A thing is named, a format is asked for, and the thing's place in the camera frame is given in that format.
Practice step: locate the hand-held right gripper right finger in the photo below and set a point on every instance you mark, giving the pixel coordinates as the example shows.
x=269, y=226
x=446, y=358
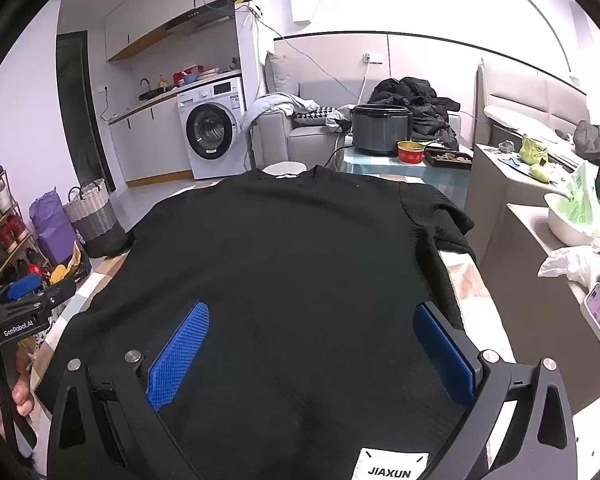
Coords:
x=445, y=355

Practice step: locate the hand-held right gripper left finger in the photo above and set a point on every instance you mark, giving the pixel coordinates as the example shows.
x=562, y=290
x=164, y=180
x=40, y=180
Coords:
x=180, y=355

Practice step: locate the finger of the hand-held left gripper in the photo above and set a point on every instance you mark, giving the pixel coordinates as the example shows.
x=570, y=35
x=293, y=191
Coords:
x=26, y=287

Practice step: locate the black knit shirt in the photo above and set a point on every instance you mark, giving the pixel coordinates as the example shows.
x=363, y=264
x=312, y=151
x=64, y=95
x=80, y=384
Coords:
x=290, y=260

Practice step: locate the person's left hand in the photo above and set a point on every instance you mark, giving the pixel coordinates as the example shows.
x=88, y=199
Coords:
x=22, y=395

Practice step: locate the yellow snack bag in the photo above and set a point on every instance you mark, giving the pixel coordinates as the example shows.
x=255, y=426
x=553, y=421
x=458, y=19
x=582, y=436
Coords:
x=62, y=272

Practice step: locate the shoe rack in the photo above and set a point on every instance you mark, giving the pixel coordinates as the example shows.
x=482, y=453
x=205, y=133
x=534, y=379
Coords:
x=5, y=240

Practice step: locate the purple bag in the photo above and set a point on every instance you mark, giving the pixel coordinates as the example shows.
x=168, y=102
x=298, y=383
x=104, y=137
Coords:
x=50, y=225

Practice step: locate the checked blanket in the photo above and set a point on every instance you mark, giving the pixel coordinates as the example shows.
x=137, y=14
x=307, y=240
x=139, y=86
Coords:
x=472, y=280

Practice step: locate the woven laundry basket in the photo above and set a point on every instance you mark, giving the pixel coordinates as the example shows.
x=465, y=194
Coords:
x=95, y=220

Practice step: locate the white plastic bag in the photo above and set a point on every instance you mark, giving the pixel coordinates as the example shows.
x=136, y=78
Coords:
x=570, y=262

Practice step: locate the grey side cabinet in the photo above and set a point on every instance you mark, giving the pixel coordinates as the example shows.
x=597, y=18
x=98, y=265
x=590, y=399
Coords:
x=500, y=200

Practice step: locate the white basin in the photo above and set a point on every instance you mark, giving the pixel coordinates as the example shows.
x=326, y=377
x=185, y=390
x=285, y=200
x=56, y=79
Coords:
x=560, y=230

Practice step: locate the dark door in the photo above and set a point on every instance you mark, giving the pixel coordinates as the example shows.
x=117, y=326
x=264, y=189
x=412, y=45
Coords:
x=80, y=110

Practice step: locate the kitchen counter with cabinets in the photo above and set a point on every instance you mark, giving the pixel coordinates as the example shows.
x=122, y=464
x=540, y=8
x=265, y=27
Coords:
x=155, y=145

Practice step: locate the black food tray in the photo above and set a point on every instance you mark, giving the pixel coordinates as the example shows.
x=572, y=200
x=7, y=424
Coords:
x=447, y=160

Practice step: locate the glass side table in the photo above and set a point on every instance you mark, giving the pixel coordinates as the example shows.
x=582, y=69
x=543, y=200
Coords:
x=380, y=167

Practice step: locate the red bowl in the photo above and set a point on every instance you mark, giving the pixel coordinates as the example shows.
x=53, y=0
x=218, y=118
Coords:
x=411, y=155

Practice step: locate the green plastic bag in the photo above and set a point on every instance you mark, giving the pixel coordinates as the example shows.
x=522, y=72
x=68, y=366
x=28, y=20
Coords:
x=582, y=200

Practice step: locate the white round container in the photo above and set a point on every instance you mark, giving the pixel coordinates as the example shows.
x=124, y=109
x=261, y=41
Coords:
x=285, y=167

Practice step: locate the green cloth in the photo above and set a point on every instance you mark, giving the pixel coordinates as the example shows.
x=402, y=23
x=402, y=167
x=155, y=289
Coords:
x=532, y=152

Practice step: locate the white washing machine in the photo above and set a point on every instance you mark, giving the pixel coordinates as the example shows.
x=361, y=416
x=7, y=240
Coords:
x=215, y=130

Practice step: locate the dark rice cooker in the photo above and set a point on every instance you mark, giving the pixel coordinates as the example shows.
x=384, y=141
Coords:
x=380, y=130

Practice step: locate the kitchen faucet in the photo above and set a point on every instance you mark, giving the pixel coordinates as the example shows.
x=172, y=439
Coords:
x=146, y=85

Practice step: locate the white pillow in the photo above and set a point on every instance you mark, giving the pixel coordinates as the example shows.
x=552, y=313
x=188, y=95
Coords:
x=515, y=120

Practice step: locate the grey sofa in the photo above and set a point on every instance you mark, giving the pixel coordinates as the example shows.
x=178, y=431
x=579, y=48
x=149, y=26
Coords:
x=310, y=145

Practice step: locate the black bag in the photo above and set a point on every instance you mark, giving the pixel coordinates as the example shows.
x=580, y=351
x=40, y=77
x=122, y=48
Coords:
x=420, y=105

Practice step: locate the grey crumpled cloth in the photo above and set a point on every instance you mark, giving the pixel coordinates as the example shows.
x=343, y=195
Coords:
x=337, y=121

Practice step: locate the grey jacket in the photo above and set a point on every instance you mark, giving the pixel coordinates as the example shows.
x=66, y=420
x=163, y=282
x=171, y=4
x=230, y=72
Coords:
x=595, y=140

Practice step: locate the red container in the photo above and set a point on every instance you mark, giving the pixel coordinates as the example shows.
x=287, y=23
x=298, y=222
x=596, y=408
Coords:
x=185, y=76

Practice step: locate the light blue cloth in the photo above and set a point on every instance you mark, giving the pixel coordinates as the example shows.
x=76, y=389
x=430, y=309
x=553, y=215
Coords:
x=270, y=105

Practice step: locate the houndstooth cushion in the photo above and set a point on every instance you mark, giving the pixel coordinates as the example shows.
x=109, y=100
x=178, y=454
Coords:
x=315, y=114

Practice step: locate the padded beige headboard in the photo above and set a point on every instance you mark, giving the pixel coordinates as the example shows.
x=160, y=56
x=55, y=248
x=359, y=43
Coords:
x=530, y=90

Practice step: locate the grey cushion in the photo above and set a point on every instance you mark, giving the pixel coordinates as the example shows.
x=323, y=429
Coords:
x=282, y=77

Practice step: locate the white upper cabinets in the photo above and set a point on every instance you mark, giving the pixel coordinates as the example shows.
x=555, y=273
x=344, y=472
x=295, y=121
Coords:
x=150, y=15

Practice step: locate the range hood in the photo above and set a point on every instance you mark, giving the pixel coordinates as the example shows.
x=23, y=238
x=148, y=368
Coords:
x=200, y=15

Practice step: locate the wall socket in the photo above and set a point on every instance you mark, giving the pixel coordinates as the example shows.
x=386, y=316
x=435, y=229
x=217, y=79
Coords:
x=371, y=58

